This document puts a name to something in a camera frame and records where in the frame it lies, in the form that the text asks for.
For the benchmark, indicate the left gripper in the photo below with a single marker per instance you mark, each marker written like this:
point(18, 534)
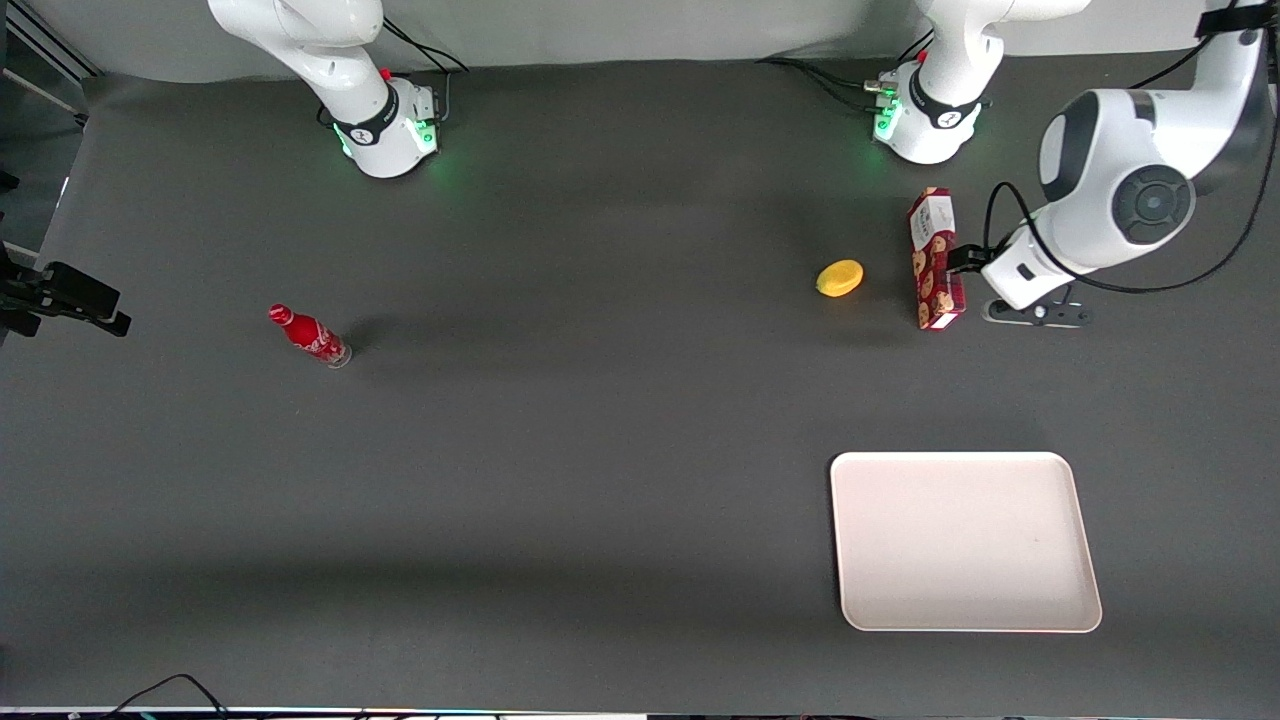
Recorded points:
point(966, 259)

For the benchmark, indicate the red cookie box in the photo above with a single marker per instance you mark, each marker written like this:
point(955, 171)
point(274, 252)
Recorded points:
point(930, 292)

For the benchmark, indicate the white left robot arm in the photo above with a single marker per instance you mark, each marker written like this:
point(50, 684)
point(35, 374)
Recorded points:
point(1100, 130)

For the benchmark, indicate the cream plastic tray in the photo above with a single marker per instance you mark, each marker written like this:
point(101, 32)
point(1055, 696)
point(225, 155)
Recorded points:
point(950, 540)

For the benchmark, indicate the yellow lemon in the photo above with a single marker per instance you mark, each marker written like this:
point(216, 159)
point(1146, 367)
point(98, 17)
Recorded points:
point(840, 278)

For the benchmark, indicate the red cola bottle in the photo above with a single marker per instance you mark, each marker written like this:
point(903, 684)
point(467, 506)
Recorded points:
point(308, 334)

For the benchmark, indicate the aluminium frame profile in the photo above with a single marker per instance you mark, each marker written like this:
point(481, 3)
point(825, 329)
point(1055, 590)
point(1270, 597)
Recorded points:
point(45, 45)

